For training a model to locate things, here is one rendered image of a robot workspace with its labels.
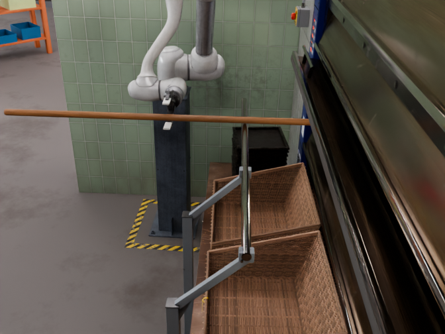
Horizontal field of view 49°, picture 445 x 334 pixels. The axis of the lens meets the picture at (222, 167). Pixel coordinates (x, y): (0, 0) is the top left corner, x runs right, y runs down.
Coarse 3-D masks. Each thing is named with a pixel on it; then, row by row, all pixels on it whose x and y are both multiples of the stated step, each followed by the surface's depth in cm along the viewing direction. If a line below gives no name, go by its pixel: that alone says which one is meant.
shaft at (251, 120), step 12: (156, 120) 217; (168, 120) 217; (180, 120) 216; (192, 120) 216; (204, 120) 216; (216, 120) 216; (228, 120) 215; (240, 120) 215; (252, 120) 215; (264, 120) 215; (276, 120) 214; (288, 120) 214; (300, 120) 214
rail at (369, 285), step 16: (304, 80) 193; (320, 128) 154; (336, 176) 127; (336, 192) 123; (352, 224) 109; (352, 240) 105; (368, 256) 99; (368, 272) 95; (368, 288) 92; (384, 304) 88; (384, 320) 84
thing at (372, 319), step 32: (320, 64) 224; (320, 96) 186; (352, 128) 163; (352, 160) 142; (352, 192) 125; (384, 224) 115; (352, 256) 104; (384, 256) 104; (384, 288) 95; (416, 288) 96; (416, 320) 88
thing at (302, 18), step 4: (296, 8) 280; (300, 8) 277; (304, 8) 277; (308, 8) 277; (300, 12) 275; (304, 12) 275; (308, 12) 275; (296, 16) 278; (300, 16) 276; (304, 16) 276; (308, 16) 276; (296, 20) 278; (300, 20) 277; (304, 20) 277; (308, 20) 277; (296, 24) 279; (300, 24) 278; (304, 24) 278; (308, 24) 278
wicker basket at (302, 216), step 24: (288, 168) 256; (216, 192) 263; (264, 192) 263; (288, 192) 263; (312, 192) 229; (216, 216) 256; (240, 216) 256; (288, 216) 254; (312, 216) 218; (216, 240) 238; (240, 240) 212; (264, 240) 212; (312, 240) 211; (264, 264) 218
